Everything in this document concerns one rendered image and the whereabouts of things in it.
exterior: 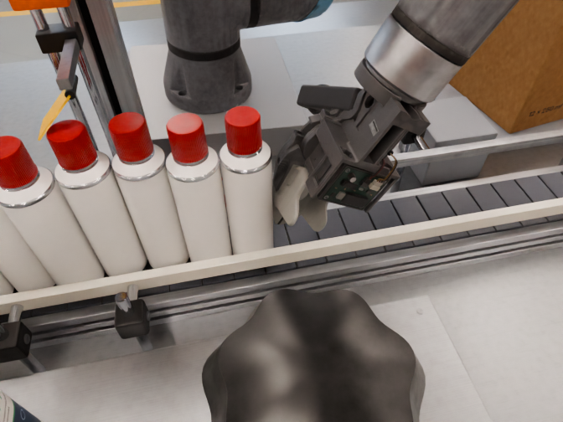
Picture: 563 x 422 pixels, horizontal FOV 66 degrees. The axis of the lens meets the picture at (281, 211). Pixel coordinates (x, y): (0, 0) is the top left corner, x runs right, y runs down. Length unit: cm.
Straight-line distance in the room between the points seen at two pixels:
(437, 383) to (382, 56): 32
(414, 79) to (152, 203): 27
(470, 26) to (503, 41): 47
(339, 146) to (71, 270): 31
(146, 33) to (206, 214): 78
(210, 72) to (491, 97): 49
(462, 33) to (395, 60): 5
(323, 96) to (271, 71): 38
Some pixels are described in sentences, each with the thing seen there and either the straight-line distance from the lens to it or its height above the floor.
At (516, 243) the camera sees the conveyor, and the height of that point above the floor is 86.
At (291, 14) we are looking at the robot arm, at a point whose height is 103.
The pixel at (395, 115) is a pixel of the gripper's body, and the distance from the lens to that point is 37.
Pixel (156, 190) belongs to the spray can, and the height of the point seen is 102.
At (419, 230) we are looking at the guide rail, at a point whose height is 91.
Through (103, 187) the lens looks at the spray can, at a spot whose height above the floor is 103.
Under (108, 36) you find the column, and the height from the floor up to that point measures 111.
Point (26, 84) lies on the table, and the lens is 106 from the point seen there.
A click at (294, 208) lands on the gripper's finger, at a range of 45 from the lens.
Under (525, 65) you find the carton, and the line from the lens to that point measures 81.
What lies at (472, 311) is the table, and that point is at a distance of 61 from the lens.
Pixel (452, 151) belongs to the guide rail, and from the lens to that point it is 59.
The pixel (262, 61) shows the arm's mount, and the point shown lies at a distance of 87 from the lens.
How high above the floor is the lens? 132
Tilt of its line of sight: 48 degrees down
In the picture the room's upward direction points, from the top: straight up
